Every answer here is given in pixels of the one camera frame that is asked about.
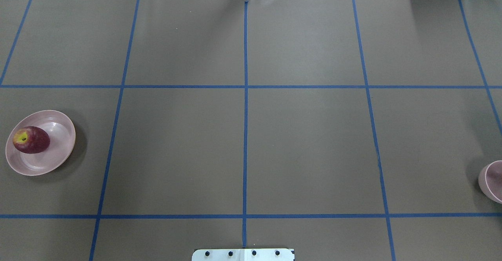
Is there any pink plate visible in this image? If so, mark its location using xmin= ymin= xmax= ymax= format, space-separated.
xmin=5 ymin=110 xmax=76 ymax=176

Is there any red yellow apple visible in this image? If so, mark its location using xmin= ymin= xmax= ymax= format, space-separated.
xmin=11 ymin=126 xmax=51 ymax=154

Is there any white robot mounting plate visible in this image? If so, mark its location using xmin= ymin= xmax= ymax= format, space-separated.
xmin=191 ymin=248 xmax=295 ymax=261

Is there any pink bowl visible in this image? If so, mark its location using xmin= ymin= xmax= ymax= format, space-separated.
xmin=478 ymin=160 xmax=502 ymax=204

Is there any brown paper table cover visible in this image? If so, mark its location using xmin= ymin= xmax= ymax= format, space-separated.
xmin=1 ymin=0 xmax=501 ymax=261

